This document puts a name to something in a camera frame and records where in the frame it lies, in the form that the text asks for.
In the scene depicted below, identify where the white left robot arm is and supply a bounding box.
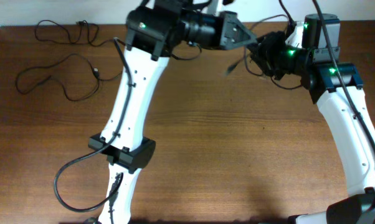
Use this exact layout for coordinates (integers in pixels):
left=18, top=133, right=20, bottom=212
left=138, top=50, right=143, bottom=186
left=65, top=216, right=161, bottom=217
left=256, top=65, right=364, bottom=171
left=88, top=1, right=257, bottom=223

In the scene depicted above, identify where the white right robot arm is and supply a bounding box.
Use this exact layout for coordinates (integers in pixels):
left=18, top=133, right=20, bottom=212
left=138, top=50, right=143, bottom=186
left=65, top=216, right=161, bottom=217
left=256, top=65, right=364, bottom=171
left=247, top=14, right=375, bottom=224

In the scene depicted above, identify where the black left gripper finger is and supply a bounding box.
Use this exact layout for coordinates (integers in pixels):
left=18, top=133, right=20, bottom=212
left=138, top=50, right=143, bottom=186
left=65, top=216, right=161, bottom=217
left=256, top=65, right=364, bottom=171
left=232, top=32, right=257, bottom=49
left=231, top=14, right=257, bottom=40

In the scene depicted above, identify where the thin black separated cable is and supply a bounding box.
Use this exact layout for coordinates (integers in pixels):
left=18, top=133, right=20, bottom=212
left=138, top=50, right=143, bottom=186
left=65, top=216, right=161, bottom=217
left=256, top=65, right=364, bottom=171
left=34, top=19, right=118, bottom=48

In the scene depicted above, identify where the black USB cable bundle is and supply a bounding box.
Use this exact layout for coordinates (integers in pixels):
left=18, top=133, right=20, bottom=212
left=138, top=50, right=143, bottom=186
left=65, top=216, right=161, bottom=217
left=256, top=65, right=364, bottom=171
left=224, top=14, right=290, bottom=77

